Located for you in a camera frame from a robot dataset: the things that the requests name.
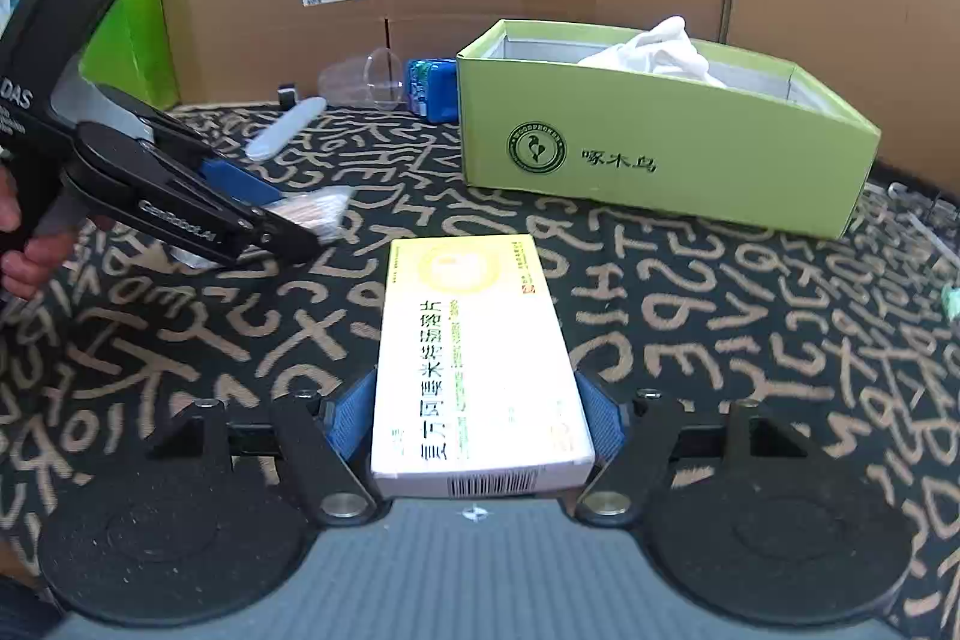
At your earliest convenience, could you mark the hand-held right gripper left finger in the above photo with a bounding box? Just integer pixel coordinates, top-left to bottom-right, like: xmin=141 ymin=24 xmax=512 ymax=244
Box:
xmin=146 ymin=368 xmax=380 ymax=528

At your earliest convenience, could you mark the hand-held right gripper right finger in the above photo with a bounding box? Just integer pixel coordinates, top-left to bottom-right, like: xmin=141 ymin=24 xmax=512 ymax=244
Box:
xmin=574 ymin=370 xmax=807 ymax=528

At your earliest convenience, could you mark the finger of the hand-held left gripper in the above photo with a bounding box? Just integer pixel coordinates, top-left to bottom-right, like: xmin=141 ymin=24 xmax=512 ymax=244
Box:
xmin=144 ymin=111 xmax=286 ymax=211
xmin=124 ymin=173 xmax=323 ymax=271

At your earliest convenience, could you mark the clear plastic packet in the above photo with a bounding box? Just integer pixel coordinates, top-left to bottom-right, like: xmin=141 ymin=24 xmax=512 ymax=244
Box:
xmin=266 ymin=185 xmax=358 ymax=248

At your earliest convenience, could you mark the white yellow medicine box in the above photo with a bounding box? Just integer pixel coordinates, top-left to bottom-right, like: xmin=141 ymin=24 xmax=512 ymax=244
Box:
xmin=370 ymin=233 xmax=598 ymax=501

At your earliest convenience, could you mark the light green shoe box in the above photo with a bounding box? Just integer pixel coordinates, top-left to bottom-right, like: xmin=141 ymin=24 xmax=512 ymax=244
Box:
xmin=455 ymin=17 xmax=883 ymax=241

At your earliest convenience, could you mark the white cloth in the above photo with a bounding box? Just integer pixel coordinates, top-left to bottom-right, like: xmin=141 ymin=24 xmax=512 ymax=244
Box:
xmin=576 ymin=14 xmax=730 ymax=89

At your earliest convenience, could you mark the person's left hand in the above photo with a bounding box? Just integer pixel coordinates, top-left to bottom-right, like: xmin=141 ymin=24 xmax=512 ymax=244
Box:
xmin=0 ymin=164 xmax=77 ymax=304

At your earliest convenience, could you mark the bright green box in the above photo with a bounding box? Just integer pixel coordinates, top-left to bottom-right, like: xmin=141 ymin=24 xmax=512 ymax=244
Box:
xmin=78 ymin=0 xmax=182 ymax=114

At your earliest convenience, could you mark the black tan patterned mat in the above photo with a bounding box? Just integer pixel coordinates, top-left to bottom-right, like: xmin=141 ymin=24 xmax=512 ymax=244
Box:
xmin=0 ymin=100 xmax=960 ymax=640

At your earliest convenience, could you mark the clear plastic cup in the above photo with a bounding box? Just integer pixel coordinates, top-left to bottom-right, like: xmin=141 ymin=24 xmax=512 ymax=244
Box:
xmin=317 ymin=50 xmax=407 ymax=110

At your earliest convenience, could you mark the blue green packet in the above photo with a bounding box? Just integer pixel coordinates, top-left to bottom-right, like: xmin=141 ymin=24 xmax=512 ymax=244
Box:
xmin=404 ymin=57 xmax=460 ymax=124

